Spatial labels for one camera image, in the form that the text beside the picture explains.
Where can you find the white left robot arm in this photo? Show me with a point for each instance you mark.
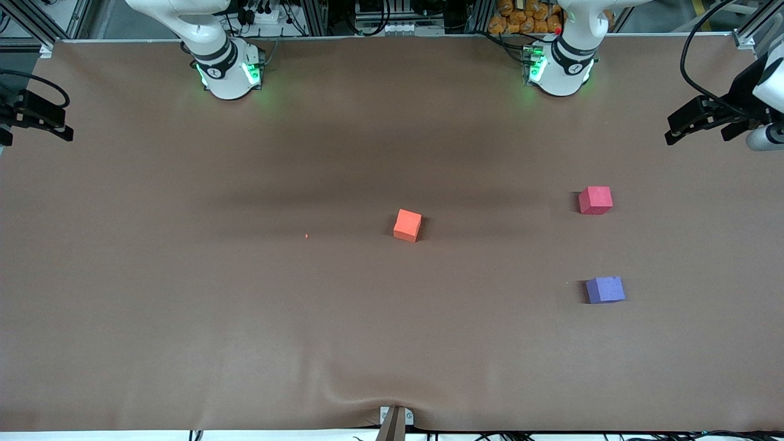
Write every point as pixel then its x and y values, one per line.
pixel 563 73

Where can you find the bag of orange items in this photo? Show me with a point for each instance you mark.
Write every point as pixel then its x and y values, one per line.
pixel 527 18

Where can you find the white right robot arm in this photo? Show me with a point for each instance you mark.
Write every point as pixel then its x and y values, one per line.
pixel 226 76

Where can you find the white power strip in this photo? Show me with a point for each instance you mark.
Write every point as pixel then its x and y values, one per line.
pixel 263 15

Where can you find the brown table cloth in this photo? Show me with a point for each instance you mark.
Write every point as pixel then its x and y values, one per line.
pixel 392 343

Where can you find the orange foam block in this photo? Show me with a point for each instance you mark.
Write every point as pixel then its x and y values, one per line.
pixel 407 225

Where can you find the aluminium frame strut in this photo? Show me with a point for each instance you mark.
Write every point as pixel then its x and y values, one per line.
pixel 750 30
pixel 33 27

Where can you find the grey metal bracket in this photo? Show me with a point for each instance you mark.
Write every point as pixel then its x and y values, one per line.
pixel 386 416

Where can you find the white terminal block row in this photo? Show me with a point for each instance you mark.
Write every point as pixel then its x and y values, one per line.
pixel 410 28

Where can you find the brown post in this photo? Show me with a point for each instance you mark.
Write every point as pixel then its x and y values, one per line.
pixel 393 429

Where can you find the purple foam block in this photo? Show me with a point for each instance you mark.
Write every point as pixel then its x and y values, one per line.
pixel 605 290

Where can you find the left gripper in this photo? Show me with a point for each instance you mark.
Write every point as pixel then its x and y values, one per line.
pixel 739 93

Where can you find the red foam block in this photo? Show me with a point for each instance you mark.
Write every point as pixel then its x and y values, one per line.
pixel 595 200

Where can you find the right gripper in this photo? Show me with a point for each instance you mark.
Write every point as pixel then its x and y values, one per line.
pixel 6 114

